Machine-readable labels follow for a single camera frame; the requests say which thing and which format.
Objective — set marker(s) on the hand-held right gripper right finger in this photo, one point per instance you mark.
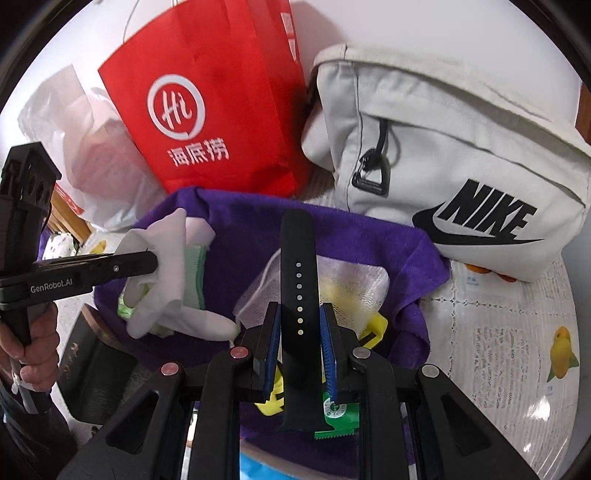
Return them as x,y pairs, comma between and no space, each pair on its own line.
330,346

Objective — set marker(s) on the purple towel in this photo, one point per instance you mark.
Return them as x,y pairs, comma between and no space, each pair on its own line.
249,230

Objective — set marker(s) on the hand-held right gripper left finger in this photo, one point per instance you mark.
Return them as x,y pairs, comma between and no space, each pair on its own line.
272,341

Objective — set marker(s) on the red paper bag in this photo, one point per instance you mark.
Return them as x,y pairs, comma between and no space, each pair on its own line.
231,92

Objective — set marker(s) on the green serrated sachet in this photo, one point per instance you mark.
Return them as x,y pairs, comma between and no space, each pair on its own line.
339,413

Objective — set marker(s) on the person's left hand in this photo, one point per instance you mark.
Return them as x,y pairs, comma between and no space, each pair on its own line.
39,350

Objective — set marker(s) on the person's left forearm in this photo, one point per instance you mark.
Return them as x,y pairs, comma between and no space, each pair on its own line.
27,434

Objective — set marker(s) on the wooden door frame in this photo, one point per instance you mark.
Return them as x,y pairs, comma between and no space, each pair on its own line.
585,124

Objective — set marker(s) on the white green-patterned object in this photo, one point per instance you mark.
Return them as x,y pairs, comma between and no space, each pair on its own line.
57,244

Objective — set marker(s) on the green and white tissue pack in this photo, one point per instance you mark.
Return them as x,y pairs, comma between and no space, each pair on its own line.
194,272

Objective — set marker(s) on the grey backpack with black logo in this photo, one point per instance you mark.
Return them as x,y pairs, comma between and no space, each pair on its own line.
438,138

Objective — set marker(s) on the white plastic shopping bag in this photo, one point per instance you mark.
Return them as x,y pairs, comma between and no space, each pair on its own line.
92,161

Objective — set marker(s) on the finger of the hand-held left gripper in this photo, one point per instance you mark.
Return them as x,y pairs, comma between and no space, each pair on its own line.
124,266

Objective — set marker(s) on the blue tissue packet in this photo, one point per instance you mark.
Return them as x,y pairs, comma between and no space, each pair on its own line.
258,468

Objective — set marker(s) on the white mesh cloth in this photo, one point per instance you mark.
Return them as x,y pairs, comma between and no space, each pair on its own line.
355,281

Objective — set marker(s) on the wooden furniture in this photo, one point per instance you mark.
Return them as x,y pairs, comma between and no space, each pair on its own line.
64,214

